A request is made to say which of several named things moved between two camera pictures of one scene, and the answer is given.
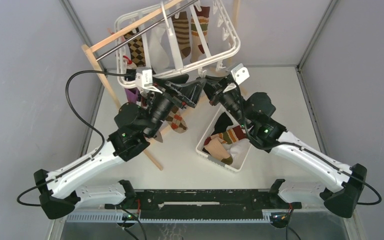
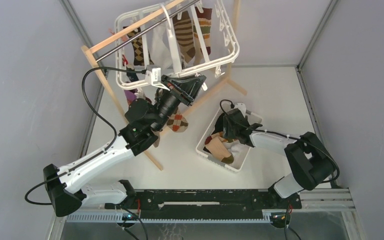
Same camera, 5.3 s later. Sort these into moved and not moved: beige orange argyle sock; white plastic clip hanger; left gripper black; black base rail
Moved: white plastic clip hanger
Not moved: black base rail; beige orange argyle sock; left gripper black
